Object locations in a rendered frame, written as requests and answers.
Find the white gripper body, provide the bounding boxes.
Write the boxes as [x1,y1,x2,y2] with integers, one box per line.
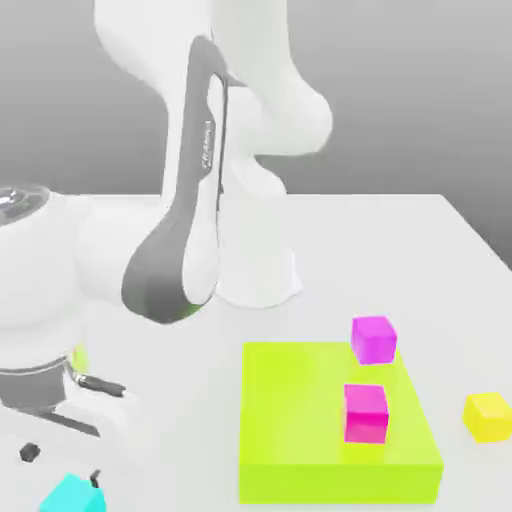
[0,395,144,475]

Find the small cyan cube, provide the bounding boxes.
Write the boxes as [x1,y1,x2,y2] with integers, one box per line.
[38,472,108,512]

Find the small pink cube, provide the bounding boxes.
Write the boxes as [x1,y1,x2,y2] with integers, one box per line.
[342,383,390,445]

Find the small purple cube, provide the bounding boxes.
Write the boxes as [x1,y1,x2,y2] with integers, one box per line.
[350,315,398,366]

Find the small yellow cube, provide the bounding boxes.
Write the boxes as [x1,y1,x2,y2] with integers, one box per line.
[461,391,512,444]

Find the large lime green box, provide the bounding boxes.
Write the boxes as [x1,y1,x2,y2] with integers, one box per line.
[238,340,446,506]

